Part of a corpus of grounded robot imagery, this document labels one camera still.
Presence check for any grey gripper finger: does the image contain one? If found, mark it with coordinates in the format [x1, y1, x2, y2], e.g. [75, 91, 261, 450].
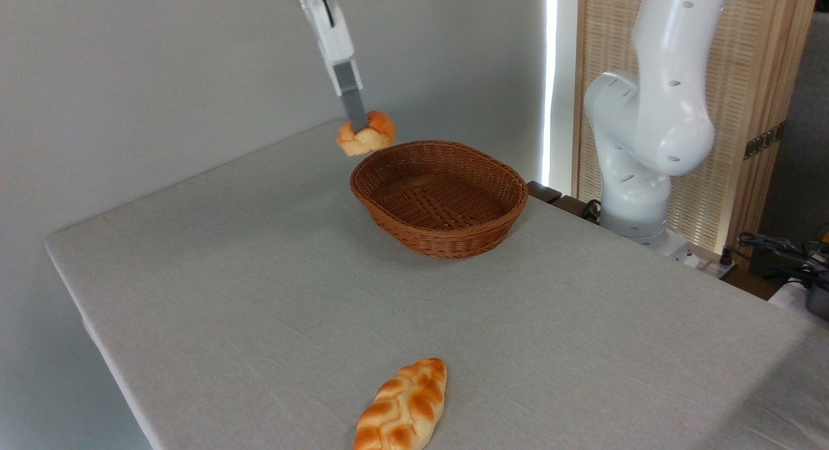
[332, 58, 369, 131]

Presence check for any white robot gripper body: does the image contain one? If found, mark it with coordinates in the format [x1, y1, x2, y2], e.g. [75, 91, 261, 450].
[282, 0, 357, 67]

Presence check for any round knotted bread roll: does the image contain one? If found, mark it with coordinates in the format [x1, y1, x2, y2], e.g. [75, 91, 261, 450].
[335, 110, 397, 158]

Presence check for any brown wicker basket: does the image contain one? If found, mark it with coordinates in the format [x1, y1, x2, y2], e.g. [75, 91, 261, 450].
[350, 140, 530, 261]

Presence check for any long braided bread loaf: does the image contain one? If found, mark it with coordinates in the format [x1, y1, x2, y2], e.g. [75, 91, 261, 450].
[353, 357, 449, 450]

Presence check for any dark wooden table edge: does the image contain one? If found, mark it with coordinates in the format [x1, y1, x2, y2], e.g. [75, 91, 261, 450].
[527, 181, 602, 225]

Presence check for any grey tablecloth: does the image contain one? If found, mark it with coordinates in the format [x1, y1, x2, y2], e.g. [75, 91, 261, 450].
[43, 117, 829, 450]

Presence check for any black screen hinge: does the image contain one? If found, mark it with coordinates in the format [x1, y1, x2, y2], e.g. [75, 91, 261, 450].
[743, 122, 786, 161]

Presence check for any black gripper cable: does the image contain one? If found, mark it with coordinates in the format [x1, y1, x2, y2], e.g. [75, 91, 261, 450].
[310, 0, 337, 29]

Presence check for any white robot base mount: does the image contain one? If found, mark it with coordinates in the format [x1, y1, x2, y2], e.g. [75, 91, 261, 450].
[638, 228, 704, 270]

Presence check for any black cable bundle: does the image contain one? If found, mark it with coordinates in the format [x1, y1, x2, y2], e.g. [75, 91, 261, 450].
[720, 231, 829, 290]

